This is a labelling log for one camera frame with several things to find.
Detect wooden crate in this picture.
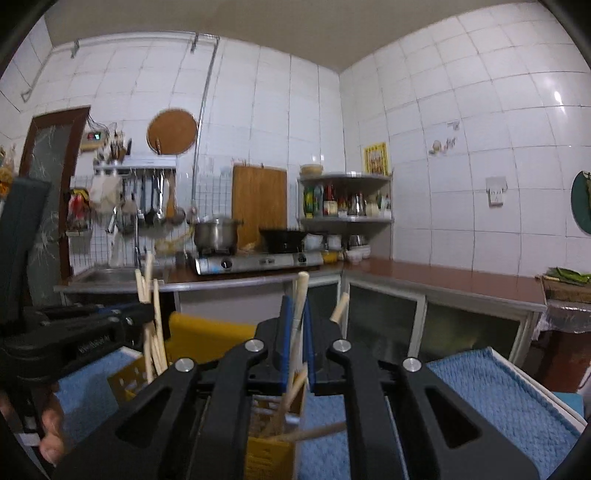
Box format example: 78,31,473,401
538,276,591,305

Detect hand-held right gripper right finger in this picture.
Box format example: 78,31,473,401
302,299,541,480

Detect steel gas stove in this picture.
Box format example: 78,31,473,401
187,251,325,276

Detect knife holder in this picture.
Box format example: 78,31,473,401
107,131,132,160

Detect steel corner shelf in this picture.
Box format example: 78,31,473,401
297,172,394,224

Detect yellow perforated utensil holder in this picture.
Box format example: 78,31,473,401
108,311,305,480

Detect grey gas pipe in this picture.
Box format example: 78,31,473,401
190,32,221,217

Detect round woven board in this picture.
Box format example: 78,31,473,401
147,108,199,155

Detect wooden cutting board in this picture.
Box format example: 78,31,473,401
232,165,288,250

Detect red hanging bag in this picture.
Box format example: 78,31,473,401
69,187,93,232

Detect steel hanging ladle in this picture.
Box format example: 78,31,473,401
144,174,158,227

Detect brown barrel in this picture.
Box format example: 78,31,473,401
536,330,591,393

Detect steel cooking pot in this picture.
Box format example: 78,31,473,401
191,218,243,254

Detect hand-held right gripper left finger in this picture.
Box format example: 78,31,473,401
51,294,298,480

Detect brown frosted glass door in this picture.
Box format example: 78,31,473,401
18,105,92,305

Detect steel utensil rack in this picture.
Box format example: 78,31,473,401
93,156,178,175

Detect blue textured blanket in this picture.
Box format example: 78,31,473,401
46,346,583,480

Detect white wall socket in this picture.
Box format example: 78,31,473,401
485,176,509,208

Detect row of condiment bottles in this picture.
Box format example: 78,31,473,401
302,182,393,217

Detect yellow wall poster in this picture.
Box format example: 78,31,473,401
362,142,389,176

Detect kitchen counter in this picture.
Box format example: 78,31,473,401
54,256,548,324

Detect glass door cabinet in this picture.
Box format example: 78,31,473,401
175,272,532,365

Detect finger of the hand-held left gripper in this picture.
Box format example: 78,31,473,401
25,302,155,331

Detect person's left hand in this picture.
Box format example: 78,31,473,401
38,390,65,464

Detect green leafy vegetables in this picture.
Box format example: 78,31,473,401
545,267,591,284

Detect black wok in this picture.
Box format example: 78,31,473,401
259,227,306,254

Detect steel sink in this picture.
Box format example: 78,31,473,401
69,265,167,283

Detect wooden chopstick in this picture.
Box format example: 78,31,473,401
144,250,155,305
152,279,169,376
261,292,351,437
274,271,310,418
135,270,155,384

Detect white hanging bag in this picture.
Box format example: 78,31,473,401
89,174,123,214

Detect wall stickers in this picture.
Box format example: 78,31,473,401
428,119,462,158

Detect dark green round plate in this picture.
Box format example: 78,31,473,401
571,171,591,238

